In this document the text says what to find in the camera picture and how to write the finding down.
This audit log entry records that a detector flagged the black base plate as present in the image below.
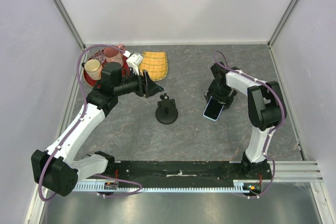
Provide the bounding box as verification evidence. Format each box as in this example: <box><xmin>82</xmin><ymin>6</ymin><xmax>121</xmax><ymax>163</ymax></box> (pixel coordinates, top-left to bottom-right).
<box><xmin>103</xmin><ymin>161</ymin><xmax>272</xmax><ymax>185</ymax></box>

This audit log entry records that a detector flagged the red round tray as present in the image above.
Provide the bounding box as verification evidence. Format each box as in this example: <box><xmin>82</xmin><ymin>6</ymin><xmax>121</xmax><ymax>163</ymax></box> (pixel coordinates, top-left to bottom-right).
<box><xmin>82</xmin><ymin>47</ymin><xmax>128</xmax><ymax>87</ymax></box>

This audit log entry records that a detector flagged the slotted cable duct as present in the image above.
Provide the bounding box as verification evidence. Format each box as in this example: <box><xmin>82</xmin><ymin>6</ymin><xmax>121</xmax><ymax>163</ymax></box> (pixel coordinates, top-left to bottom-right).
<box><xmin>73</xmin><ymin>179</ymin><xmax>249</xmax><ymax>193</ymax></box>

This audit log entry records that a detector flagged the clear glass cup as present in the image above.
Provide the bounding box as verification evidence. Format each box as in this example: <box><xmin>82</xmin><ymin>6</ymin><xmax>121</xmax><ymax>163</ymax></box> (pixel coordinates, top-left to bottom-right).
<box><xmin>90</xmin><ymin>49</ymin><xmax>106</xmax><ymax>64</ymax></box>

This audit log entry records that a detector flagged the blue smartphone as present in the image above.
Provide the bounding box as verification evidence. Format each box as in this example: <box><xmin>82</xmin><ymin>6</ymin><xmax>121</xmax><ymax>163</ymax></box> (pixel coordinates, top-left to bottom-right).
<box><xmin>203</xmin><ymin>97</ymin><xmax>224</xmax><ymax>122</ymax></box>

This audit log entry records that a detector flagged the woven bamboo tray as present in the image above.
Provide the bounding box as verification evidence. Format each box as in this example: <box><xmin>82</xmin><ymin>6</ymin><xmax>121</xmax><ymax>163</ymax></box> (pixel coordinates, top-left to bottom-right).
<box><xmin>139</xmin><ymin>51</ymin><xmax>168</xmax><ymax>81</ymax></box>

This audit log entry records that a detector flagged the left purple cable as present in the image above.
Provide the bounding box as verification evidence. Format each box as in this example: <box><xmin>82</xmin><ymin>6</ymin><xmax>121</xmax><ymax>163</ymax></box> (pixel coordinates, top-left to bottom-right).
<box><xmin>38</xmin><ymin>44</ymin><xmax>142</xmax><ymax>202</ymax></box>

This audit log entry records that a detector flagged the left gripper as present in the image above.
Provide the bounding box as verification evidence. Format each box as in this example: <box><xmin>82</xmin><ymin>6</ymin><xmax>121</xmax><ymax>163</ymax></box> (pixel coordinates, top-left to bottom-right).
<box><xmin>114</xmin><ymin>67</ymin><xmax>164</xmax><ymax>98</ymax></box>

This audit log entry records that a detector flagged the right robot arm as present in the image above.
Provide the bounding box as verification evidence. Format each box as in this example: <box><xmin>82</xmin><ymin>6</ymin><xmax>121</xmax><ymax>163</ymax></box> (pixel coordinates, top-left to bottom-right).
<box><xmin>203</xmin><ymin>62</ymin><xmax>287</xmax><ymax>179</ymax></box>

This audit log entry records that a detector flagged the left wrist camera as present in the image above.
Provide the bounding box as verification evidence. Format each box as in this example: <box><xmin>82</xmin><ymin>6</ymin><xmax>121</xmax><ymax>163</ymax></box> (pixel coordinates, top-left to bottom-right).
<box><xmin>123</xmin><ymin>50</ymin><xmax>144</xmax><ymax>75</ymax></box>

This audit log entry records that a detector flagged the pink floral mug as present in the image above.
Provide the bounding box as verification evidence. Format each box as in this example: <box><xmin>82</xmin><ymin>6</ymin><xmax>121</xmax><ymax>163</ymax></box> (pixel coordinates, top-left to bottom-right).
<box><xmin>103</xmin><ymin>47</ymin><xmax>123</xmax><ymax>65</ymax></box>

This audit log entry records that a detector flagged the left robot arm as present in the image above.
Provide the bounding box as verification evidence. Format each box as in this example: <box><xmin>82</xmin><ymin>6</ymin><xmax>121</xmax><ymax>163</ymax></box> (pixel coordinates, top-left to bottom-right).
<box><xmin>31</xmin><ymin>62</ymin><xmax>164</xmax><ymax>201</ymax></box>

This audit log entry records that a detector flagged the cream mug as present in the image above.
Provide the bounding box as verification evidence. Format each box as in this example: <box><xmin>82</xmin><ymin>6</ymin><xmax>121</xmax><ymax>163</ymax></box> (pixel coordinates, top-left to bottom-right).
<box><xmin>82</xmin><ymin>59</ymin><xmax>103</xmax><ymax>80</ymax></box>

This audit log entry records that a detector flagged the black phone stand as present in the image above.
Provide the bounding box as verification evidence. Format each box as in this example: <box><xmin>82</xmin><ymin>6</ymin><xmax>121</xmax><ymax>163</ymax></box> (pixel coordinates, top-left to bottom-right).
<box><xmin>155</xmin><ymin>93</ymin><xmax>178</xmax><ymax>125</ymax></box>

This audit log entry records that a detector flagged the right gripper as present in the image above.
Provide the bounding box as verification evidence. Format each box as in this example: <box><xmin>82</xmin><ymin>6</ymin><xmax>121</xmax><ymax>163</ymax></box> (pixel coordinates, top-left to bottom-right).
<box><xmin>204</xmin><ymin>79</ymin><xmax>238</xmax><ymax>110</ymax></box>

